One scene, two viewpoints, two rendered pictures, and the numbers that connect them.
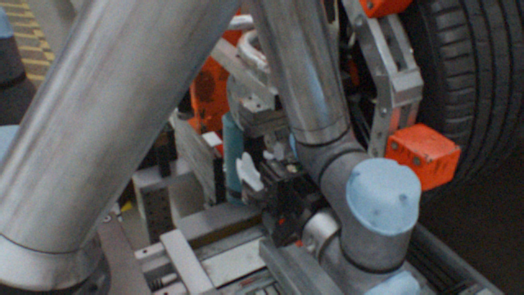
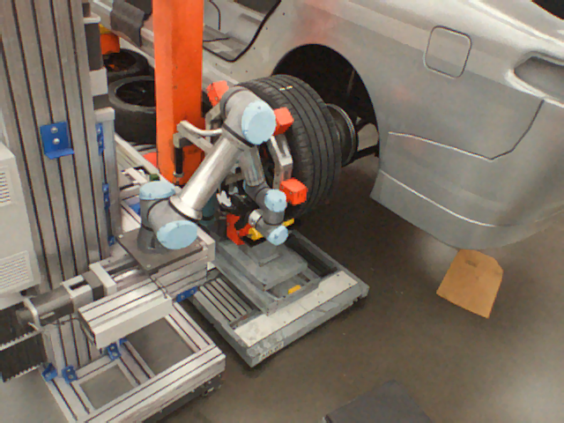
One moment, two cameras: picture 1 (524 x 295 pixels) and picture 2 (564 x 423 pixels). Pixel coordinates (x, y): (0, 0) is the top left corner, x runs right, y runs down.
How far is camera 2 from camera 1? 1.30 m
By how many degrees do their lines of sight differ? 14
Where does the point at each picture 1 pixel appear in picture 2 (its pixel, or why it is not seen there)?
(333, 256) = (260, 224)
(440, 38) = (298, 144)
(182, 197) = not seen: hidden behind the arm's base
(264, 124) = (230, 179)
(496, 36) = (320, 143)
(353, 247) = (266, 217)
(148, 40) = (226, 163)
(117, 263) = not seen: hidden behind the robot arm
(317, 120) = (254, 177)
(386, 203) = (275, 202)
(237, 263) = not seen: hidden behind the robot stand
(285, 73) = (244, 163)
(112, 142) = (215, 183)
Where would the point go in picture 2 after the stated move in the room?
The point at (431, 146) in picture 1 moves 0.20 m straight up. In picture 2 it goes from (296, 187) to (302, 143)
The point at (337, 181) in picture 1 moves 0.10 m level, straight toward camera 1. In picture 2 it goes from (261, 197) to (260, 213)
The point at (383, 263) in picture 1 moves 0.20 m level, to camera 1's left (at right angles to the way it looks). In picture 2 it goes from (276, 221) to (219, 224)
